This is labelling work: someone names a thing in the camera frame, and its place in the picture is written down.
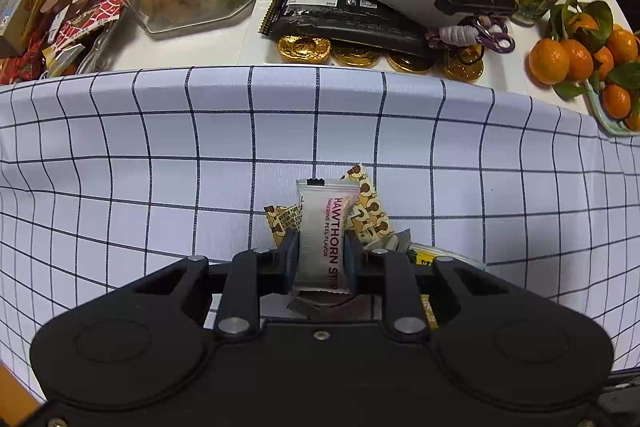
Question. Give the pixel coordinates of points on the black snack packet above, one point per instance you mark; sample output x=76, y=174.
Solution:
x=340, y=19

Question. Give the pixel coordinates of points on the grey and brown snack packet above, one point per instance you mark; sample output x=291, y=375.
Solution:
x=330, y=304

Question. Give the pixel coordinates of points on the gold foil chocolate coin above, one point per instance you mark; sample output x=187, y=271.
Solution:
x=410, y=62
x=460, y=69
x=357, y=56

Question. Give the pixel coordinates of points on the yellow and white snack packet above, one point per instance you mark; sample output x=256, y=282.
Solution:
x=422, y=257

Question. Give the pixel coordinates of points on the pile of red snack packets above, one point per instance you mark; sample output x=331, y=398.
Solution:
x=85, y=24

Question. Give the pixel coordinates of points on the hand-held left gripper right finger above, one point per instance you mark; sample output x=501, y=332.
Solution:
x=352, y=259

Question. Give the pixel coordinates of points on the brown spotted snack packet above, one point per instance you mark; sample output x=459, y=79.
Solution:
x=372, y=212

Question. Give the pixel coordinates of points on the white and red snack packet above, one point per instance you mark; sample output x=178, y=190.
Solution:
x=320, y=227

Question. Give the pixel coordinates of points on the pale green plate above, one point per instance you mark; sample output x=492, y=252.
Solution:
x=607, y=122

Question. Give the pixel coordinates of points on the pale long cardboard box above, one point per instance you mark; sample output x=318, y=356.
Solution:
x=20, y=2

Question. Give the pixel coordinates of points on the pile of leafy tangerines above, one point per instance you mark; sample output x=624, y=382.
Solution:
x=547, y=59

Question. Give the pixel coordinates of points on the white checked tablecloth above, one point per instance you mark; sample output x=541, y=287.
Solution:
x=150, y=157

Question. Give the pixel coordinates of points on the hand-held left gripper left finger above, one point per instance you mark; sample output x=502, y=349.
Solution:
x=295, y=259

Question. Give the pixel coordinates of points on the gold foil chocolate ingot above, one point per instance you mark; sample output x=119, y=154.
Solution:
x=302, y=49

